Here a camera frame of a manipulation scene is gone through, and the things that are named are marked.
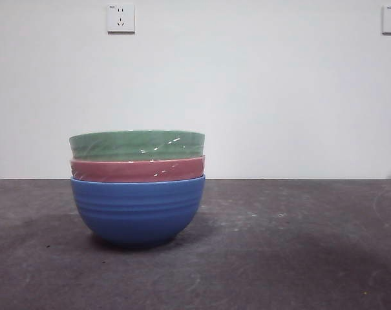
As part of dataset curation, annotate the green ribbed bowl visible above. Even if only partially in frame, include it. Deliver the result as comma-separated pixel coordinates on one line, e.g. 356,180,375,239
69,129,206,161

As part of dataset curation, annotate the blue ribbed bowl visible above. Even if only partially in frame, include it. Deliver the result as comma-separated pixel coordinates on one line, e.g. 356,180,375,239
70,175,206,249

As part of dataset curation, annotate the red ribbed bowl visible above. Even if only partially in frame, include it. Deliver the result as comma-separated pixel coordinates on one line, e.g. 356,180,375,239
70,154,206,181

